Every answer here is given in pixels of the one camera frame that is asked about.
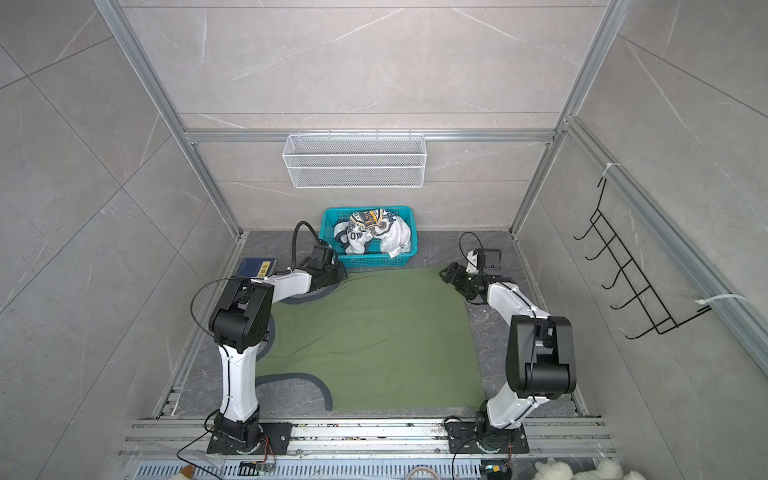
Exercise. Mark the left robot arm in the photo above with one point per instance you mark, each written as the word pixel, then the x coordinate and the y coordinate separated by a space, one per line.
pixel 238 326

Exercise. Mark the blue book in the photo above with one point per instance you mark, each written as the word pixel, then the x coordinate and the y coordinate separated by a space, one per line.
pixel 257 267

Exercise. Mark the white wire mesh shelf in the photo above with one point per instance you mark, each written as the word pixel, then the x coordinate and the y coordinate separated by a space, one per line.
pixel 360 160

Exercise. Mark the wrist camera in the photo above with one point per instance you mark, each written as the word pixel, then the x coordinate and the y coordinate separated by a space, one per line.
pixel 322 258
pixel 483 261

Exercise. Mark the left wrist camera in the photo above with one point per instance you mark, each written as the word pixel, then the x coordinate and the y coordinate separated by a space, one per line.
pixel 322 258

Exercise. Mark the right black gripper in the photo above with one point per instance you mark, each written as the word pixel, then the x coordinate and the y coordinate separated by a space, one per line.
pixel 456 277

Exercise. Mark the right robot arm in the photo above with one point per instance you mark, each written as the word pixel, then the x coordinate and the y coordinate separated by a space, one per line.
pixel 540 360

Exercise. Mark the teal plastic basket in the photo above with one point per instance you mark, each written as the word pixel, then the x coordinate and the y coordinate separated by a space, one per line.
pixel 371 259

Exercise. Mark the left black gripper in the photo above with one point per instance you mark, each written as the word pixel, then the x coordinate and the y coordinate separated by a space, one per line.
pixel 343 272

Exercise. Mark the black wire hook rack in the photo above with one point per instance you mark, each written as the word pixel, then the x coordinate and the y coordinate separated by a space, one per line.
pixel 628 270

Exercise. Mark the white patterned tank top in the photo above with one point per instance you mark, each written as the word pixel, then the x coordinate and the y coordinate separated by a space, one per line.
pixel 361 227

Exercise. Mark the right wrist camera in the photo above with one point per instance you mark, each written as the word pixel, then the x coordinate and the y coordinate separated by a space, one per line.
pixel 483 261

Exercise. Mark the green tank top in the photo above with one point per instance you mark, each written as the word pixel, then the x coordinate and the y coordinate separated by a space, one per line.
pixel 382 340

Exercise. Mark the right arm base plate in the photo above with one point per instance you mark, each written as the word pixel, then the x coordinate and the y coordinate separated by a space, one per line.
pixel 465 438

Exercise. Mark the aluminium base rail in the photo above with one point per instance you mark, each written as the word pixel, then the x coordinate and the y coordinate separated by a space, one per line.
pixel 332 438

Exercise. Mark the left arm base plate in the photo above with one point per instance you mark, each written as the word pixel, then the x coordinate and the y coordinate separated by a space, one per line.
pixel 250 439

